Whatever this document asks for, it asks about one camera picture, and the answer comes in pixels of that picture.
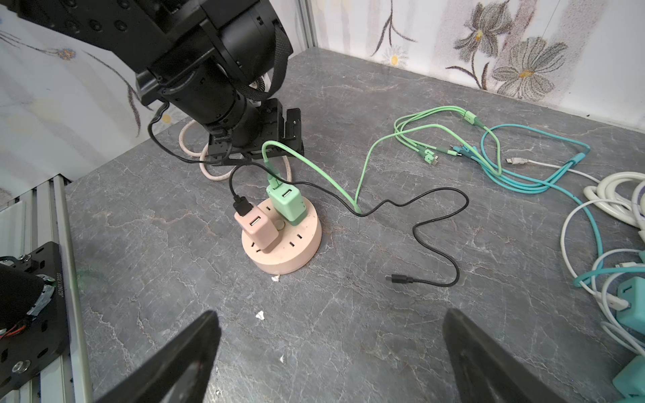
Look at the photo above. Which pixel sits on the pink USB charger adapter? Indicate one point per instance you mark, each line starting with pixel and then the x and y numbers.
pixel 259 228

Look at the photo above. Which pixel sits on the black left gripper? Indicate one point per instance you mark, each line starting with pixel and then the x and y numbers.
pixel 240 135

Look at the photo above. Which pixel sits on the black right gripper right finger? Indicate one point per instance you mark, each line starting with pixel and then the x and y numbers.
pixel 484 371

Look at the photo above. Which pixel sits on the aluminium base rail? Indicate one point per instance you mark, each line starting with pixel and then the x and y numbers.
pixel 39 215

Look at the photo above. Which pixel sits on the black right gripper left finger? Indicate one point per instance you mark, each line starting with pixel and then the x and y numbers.
pixel 180 372

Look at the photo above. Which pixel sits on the green USB charger plug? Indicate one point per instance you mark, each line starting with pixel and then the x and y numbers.
pixel 288 201

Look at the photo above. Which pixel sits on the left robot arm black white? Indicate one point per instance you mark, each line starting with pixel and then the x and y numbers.
pixel 220 62

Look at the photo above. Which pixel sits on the round pink power socket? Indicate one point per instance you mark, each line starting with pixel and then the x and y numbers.
pixel 296 246

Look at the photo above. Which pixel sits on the teal charger plug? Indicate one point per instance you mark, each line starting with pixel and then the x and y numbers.
pixel 632 291
pixel 630 381

